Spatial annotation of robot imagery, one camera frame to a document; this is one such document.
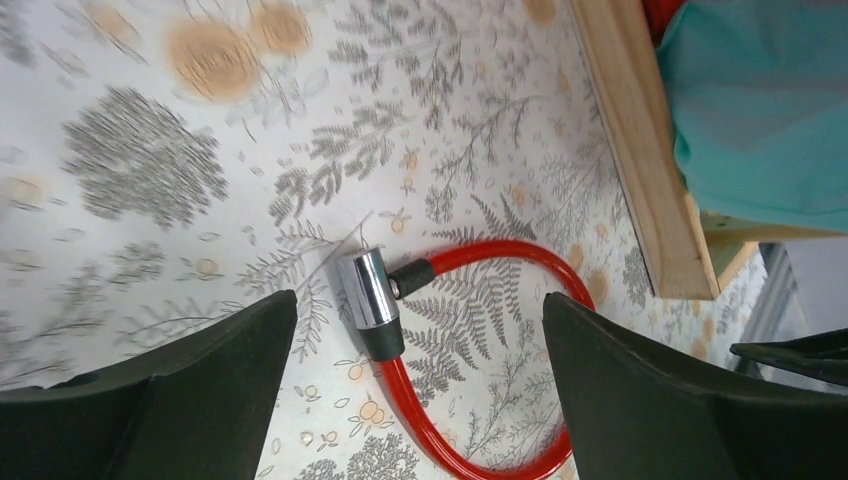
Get teal t-shirt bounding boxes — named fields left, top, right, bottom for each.
left=656, top=1, right=847, bottom=233

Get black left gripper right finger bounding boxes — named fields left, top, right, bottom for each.
left=543, top=293, right=847, bottom=479

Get orange t-shirt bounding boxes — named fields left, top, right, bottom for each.
left=641, top=0, right=686, bottom=46

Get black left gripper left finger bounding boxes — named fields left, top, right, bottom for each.
left=1, top=291, right=297, bottom=479

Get floral patterned mat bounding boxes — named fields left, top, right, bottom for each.
left=1, top=1, right=766, bottom=479

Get red cable lock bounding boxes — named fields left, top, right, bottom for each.
left=337, top=240, right=595, bottom=479

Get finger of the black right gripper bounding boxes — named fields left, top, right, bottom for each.
left=730, top=329, right=847, bottom=387

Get wooden clothes rack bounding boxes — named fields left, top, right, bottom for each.
left=571, top=0, right=837, bottom=300

